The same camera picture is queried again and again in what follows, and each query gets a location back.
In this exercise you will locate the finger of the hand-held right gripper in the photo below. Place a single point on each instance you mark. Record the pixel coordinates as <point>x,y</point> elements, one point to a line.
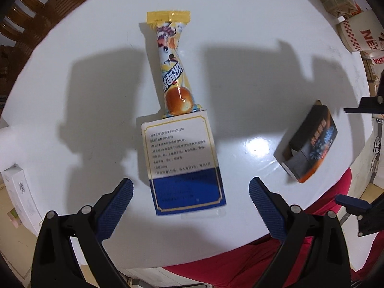
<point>372,106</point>
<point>354,203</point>

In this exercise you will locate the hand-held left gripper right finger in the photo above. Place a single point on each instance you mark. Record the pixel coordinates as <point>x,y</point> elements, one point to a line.
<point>265,204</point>

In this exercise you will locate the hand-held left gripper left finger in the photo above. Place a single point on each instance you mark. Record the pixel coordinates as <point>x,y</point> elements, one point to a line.
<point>117,207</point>

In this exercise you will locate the black cigarette box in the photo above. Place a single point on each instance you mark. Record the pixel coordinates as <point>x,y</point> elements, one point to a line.
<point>315,135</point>

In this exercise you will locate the white and blue medicine box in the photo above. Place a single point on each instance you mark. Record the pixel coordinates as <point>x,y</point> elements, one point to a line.
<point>180,156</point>

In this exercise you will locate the red and white printed bag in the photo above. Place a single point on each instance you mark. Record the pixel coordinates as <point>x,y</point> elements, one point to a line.
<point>376,61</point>

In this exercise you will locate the person's red pants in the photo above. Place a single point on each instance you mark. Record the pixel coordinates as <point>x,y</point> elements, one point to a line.
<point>240,261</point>

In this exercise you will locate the white cartoon tumbler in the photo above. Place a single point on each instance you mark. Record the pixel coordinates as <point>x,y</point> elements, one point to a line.
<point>360,33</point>

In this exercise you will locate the long white carton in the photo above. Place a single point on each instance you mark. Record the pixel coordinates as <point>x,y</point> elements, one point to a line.
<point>21,192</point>

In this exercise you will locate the yellow snack wrapper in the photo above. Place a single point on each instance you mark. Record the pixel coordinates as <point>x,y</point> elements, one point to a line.
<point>172,66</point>

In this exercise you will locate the long wooden sofa bench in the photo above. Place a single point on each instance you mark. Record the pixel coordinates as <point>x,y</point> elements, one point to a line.
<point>18,15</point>

